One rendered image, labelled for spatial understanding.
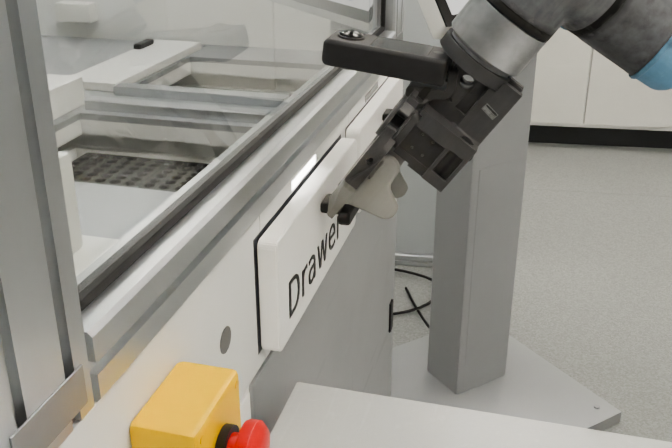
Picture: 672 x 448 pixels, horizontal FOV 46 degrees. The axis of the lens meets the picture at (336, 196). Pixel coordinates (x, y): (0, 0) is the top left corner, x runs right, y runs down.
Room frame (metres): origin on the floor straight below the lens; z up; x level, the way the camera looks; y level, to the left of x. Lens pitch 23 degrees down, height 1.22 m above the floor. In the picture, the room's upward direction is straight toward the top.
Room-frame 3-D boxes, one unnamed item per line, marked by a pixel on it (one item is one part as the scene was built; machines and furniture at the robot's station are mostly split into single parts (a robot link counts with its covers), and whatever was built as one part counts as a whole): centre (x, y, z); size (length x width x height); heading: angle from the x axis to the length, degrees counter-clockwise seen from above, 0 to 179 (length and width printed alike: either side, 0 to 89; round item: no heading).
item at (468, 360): (1.61, -0.35, 0.51); 0.50 x 0.45 x 1.02; 31
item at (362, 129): (1.03, -0.06, 0.87); 0.29 x 0.02 x 0.11; 165
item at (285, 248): (0.73, 0.02, 0.87); 0.29 x 0.02 x 0.11; 165
